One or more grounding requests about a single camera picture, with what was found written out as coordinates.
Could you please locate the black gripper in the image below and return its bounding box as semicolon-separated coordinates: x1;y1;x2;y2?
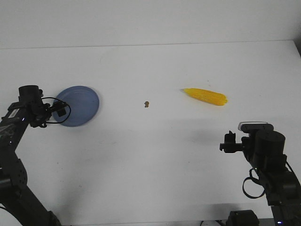
219;131;251;153
30;101;66;128

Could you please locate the blue round plate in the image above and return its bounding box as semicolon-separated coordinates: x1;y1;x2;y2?
52;86;100;127

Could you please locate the yellow corn cob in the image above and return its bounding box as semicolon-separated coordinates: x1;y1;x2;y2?
182;88;228;106

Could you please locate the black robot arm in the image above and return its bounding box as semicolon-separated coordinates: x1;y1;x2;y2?
0;85;61;226
220;130;301;226

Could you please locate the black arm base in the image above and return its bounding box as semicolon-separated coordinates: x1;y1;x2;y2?
226;210;260;226

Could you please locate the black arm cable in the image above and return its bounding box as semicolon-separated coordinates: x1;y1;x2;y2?
242;168;266;199
41;97;71;124

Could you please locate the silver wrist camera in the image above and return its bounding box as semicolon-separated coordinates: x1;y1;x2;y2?
238;121;274;133

